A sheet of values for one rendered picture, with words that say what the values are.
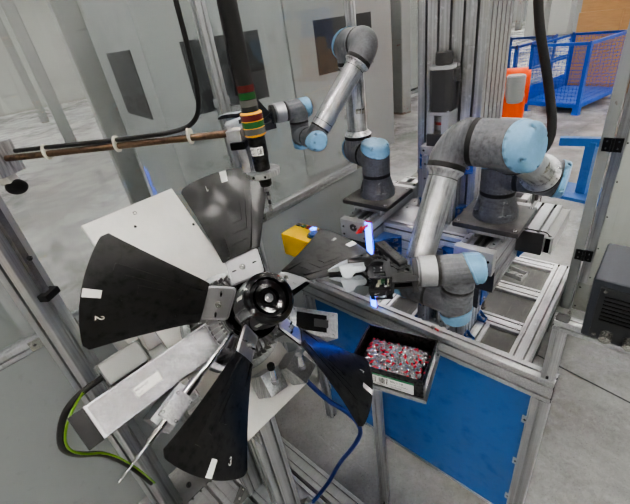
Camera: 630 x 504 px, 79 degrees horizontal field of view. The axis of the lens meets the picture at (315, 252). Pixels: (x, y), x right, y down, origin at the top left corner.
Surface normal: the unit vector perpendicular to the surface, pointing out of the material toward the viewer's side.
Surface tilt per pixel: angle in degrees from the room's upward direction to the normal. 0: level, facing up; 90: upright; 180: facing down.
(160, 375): 50
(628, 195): 90
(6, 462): 90
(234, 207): 42
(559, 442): 0
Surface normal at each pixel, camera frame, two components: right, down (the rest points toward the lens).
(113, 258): 0.37, 0.10
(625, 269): -0.30, -0.70
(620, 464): -0.14, -0.85
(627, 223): -0.65, 0.47
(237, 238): -0.27, -0.22
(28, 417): 0.74, 0.25
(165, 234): 0.48, -0.35
